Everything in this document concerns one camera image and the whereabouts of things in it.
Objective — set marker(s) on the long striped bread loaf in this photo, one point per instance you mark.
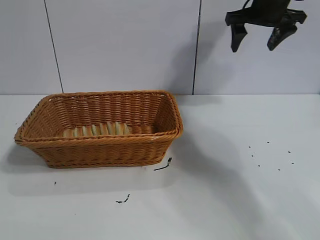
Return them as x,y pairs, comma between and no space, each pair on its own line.
100,130

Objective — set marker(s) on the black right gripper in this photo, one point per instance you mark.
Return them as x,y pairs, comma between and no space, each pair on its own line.
265,15

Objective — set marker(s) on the brown woven wicker basket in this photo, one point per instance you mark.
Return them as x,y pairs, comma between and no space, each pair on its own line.
105,150

